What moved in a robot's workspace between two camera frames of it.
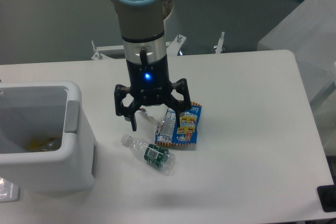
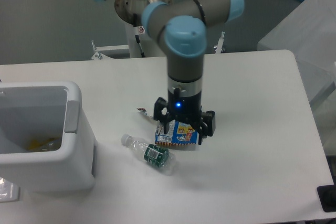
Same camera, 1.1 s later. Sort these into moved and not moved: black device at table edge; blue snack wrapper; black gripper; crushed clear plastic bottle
Moved: black gripper
Not moved: blue snack wrapper; crushed clear plastic bottle; black device at table edge
